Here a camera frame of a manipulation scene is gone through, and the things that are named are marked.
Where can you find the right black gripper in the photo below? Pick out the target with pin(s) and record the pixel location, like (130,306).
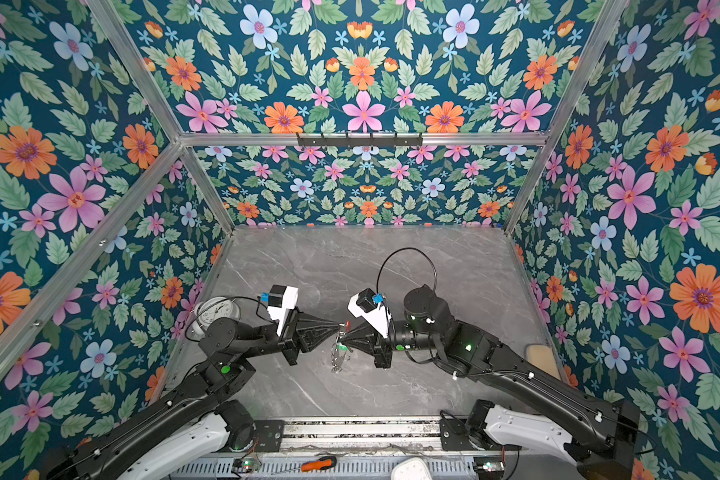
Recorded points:
(380,350)

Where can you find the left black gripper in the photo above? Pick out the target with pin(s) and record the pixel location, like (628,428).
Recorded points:
(290,341)

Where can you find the metal keyring disc red grip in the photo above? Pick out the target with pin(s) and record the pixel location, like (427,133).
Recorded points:
(338,357)

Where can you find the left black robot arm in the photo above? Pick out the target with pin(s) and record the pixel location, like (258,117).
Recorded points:
(206,391)

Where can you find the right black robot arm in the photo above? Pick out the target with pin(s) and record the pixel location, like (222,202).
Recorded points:
(597,437)

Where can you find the white alarm clock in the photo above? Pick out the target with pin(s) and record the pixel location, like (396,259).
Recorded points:
(208,312)

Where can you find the white device front edge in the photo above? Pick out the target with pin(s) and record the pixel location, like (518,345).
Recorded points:
(411,469)

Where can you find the right small circuit board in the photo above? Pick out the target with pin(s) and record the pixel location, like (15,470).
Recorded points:
(489,469)

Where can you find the beige sponge block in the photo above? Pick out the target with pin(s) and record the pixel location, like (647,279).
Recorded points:
(543,358)

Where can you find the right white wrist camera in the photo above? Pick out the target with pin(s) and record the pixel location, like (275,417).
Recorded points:
(371,307)

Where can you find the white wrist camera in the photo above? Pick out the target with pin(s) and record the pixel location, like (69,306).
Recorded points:
(371,307)
(280,301)

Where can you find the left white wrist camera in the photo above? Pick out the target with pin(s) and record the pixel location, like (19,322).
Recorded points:
(280,301)

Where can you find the aluminium front rail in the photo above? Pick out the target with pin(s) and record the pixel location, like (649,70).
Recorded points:
(360,429)

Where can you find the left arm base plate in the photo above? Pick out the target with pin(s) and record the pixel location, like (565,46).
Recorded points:
(262,436)

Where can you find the orange handled screwdriver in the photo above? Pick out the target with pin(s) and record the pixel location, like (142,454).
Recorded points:
(323,463)

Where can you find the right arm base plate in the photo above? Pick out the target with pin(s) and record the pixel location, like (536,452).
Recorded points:
(455,435)

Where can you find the black wall hook rack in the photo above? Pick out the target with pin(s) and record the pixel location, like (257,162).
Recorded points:
(347,140)

